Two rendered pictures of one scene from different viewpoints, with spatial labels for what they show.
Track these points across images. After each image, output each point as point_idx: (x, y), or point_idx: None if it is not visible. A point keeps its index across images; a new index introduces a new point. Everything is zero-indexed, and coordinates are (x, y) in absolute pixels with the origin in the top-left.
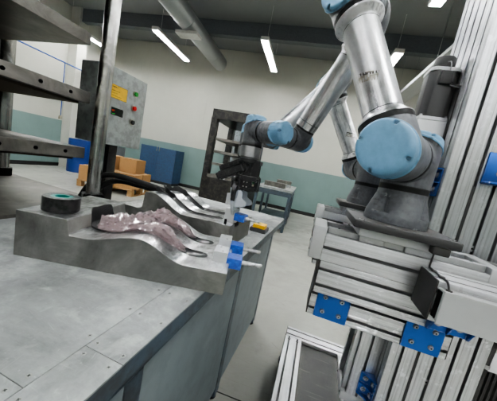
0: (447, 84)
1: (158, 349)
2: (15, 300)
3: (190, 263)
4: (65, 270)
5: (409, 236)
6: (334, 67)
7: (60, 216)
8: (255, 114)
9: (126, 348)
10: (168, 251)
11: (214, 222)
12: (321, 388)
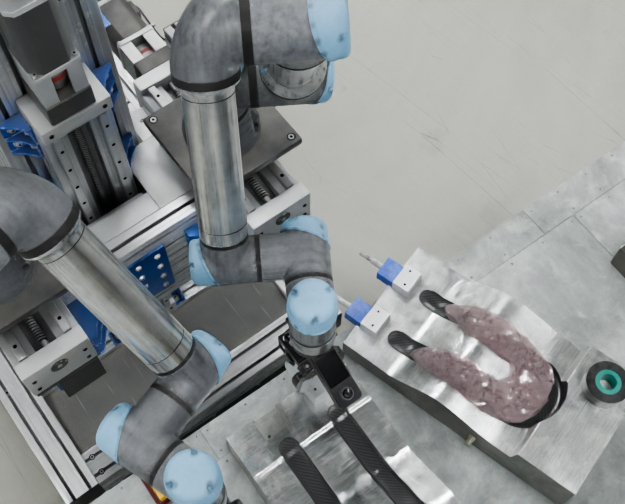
0: None
1: None
2: (599, 301)
3: (451, 276)
4: None
5: None
6: (236, 118)
7: (598, 354)
8: (329, 285)
9: (519, 221)
10: (474, 292)
11: (361, 385)
12: (140, 366)
